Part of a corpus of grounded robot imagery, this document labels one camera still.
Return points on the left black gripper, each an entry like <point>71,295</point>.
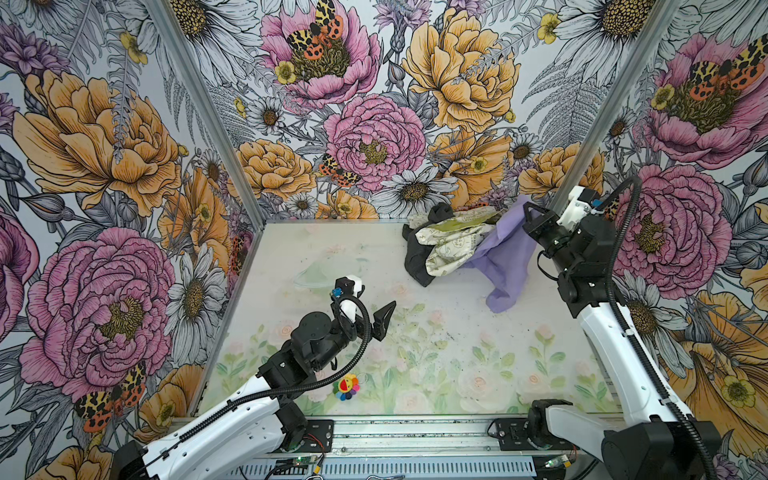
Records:
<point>382,319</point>

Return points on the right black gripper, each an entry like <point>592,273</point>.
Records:
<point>535,227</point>

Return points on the purple cloth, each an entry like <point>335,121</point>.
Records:
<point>503,257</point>

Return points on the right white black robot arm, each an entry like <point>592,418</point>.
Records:
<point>659,437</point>

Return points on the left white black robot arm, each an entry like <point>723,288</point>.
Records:
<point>261,416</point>

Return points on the dark grey cloth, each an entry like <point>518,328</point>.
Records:
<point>416,253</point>

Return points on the green white printed cloth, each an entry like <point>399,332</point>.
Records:
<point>455,240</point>

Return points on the colourful flower sticker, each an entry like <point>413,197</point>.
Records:
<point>347,387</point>

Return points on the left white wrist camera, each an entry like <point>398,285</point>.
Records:
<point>347,286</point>

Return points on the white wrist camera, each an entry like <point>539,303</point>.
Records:
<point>582,202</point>
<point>347,286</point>

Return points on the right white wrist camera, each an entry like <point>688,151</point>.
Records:
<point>582,202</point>

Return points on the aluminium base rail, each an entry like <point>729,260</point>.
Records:
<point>421,447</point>

